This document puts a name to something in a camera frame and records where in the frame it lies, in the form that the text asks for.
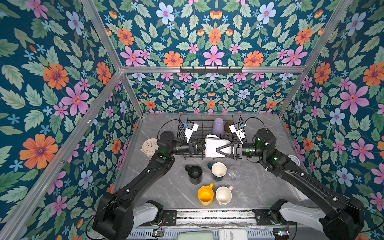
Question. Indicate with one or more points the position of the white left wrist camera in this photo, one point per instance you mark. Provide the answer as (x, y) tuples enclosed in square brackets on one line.
[(190, 128)]

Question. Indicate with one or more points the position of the white faceted mug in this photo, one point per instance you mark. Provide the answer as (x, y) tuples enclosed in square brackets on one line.
[(212, 142)]

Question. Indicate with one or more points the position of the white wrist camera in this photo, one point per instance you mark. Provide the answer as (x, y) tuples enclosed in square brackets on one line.
[(239, 133), (190, 128)]

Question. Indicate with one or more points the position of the white rectangular box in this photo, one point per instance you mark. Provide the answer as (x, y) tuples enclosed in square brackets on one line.
[(300, 196)]

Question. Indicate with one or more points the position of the black wire dish rack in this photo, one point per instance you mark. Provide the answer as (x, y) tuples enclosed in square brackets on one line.
[(205, 123)]

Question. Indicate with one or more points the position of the brown textured cup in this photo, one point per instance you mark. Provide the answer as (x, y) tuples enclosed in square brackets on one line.
[(227, 125)]

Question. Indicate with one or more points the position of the pink round clock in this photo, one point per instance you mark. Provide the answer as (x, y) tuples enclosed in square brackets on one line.
[(150, 147)]

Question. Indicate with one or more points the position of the green device at front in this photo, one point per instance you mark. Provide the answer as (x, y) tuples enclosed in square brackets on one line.
[(199, 235)]

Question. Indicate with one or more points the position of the clear glass cup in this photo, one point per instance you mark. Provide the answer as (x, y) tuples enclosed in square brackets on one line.
[(234, 173)]

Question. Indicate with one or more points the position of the green mug white inside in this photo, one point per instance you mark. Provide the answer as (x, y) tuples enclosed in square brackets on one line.
[(218, 170)]

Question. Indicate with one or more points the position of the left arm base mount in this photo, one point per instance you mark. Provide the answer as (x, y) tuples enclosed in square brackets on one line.
[(162, 216)]

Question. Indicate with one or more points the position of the lavender plastic cup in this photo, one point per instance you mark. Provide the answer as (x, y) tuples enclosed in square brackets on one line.
[(218, 127)]

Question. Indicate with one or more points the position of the white device at front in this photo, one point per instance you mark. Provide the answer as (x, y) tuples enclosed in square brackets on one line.
[(233, 234)]

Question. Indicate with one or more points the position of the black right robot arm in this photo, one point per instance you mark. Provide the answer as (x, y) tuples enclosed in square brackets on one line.
[(336, 216)]

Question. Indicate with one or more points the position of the white round clock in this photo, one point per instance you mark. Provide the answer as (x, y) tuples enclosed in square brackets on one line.
[(295, 159)]

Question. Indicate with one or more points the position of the black hook rail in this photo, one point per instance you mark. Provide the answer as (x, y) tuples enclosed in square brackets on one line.
[(211, 70)]

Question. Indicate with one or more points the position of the cream mug pink handle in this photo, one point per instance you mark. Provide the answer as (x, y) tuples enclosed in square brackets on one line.
[(224, 195)]

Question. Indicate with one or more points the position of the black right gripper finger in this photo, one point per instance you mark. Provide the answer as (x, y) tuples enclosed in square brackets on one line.
[(223, 153), (224, 147)]

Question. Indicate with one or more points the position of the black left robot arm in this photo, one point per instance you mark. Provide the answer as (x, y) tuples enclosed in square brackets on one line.
[(118, 214)]

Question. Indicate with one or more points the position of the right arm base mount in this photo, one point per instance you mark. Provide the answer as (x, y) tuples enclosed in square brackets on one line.
[(270, 214)]

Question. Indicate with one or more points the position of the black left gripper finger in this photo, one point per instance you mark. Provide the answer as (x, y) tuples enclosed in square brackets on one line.
[(200, 152), (200, 145)]

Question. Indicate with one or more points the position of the black mug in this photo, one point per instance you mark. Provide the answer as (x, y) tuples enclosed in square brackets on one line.
[(195, 174)]

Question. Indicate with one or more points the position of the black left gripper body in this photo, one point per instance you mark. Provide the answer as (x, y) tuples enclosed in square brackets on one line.
[(191, 148)]

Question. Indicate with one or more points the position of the yellow mug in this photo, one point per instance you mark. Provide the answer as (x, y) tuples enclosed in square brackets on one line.
[(206, 195)]

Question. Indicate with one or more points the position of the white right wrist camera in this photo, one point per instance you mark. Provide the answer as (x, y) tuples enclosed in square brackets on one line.
[(239, 133)]

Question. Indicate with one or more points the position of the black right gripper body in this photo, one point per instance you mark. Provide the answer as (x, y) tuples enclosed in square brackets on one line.
[(239, 150)]

